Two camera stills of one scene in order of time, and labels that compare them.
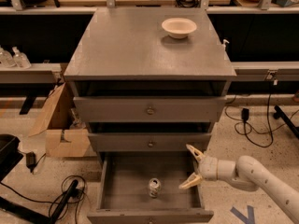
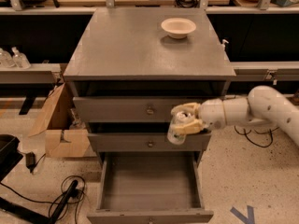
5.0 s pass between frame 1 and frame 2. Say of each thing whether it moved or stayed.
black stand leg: stayed
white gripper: moved
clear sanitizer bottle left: stayed
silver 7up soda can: moved
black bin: stayed
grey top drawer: stayed
